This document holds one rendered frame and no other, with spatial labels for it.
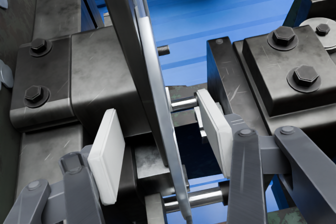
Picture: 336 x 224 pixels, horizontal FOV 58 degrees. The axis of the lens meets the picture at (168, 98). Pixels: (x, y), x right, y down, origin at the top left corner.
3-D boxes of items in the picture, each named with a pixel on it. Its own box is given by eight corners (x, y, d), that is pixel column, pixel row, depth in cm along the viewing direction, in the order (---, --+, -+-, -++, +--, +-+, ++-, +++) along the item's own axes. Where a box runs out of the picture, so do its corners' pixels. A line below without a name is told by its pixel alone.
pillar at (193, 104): (139, 115, 52) (220, 98, 52) (138, 105, 53) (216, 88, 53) (142, 122, 54) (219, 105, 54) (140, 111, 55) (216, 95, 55)
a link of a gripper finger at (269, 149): (242, 157, 14) (307, 143, 14) (218, 115, 18) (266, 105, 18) (246, 184, 14) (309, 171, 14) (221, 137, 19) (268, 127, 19)
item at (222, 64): (229, 173, 32) (280, 163, 32) (188, 39, 43) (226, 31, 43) (223, 210, 45) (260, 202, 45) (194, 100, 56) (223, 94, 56)
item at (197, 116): (201, 134, 40) (228, 128, 40) (193, 104, 43) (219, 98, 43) (201, 144, 43) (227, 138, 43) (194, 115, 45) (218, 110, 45)
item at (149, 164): (137, 178, 35) (176, 170, 35) (125, 78, 44) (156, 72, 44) (150, 199, 43) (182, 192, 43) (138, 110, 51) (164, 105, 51)
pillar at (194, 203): (153, 214, 43) (251, 193, 43) (151, 198, 44) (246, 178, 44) (156, 217, 45) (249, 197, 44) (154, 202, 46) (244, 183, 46)
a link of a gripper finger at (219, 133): (216, 130, 15) (231, 127, 15) (195, 90, 22) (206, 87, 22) (225, 181, 16) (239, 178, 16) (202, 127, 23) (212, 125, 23)
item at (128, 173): (107, 199, 32) (136, 193, 32) (99, 58, 43) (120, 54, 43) (138, 228, 45) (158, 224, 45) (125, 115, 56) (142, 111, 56)
